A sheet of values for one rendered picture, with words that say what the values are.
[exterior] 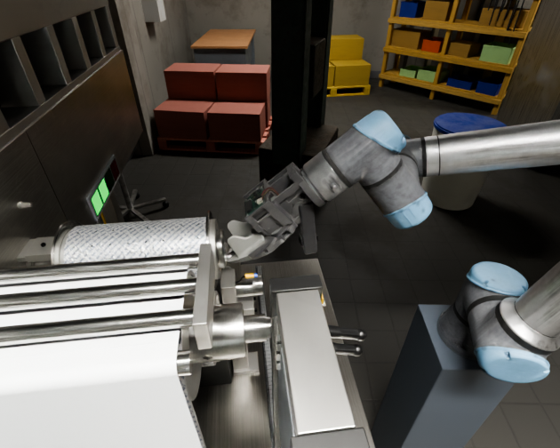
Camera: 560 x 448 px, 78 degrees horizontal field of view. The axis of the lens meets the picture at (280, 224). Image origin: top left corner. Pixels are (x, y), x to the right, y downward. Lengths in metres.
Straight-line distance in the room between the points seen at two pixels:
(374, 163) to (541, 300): 0.40
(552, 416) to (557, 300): 1.51
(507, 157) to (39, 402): 0.70
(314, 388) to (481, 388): 0.86
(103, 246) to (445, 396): 0.92
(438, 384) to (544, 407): 1.23
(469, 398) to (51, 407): 1.00
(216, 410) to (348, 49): 5.80
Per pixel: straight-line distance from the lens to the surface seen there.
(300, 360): 0.29
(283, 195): 0.56
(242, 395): 0.88
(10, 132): 0.77
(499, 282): 0.90
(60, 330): 0.33
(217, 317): 0.41
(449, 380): 1.04
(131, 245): 0.64
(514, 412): 2.15
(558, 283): 0.75
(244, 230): 0.64
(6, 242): 0.72
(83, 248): 0.67
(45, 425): 0.39
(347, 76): 5.87
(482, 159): 0.70
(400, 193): 0.57
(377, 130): 0.54
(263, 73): 4.03
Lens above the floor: 1.69
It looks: 37 degrees down
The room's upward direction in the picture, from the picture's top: straight up
